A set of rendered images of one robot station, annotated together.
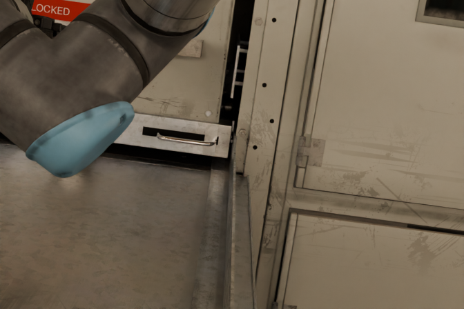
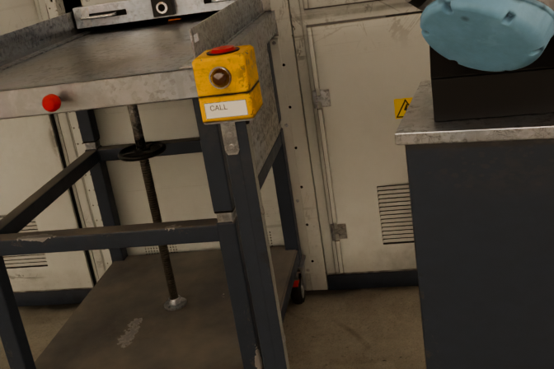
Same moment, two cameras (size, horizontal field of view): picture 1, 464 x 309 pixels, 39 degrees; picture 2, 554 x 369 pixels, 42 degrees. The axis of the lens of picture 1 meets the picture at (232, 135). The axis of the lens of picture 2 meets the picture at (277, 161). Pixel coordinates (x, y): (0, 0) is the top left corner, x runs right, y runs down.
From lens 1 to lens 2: 90 cm
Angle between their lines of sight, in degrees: 14
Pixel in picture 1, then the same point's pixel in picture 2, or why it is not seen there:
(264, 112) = not seen: outside the picture
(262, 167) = (281, 3)
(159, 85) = not seen: outside the picture
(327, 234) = (334, 35)
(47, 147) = not seen: outside the picture
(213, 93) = not seen: outside the picture
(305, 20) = not seen: outside the picture
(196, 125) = not seen: outside the picture
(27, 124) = not seen: outside the picture
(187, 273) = not seen: hidden behind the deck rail
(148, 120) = not seen: outside the picture
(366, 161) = not seen: outside the picture
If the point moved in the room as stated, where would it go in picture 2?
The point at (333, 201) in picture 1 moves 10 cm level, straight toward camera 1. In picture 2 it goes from (333, 13) to (322, 20)
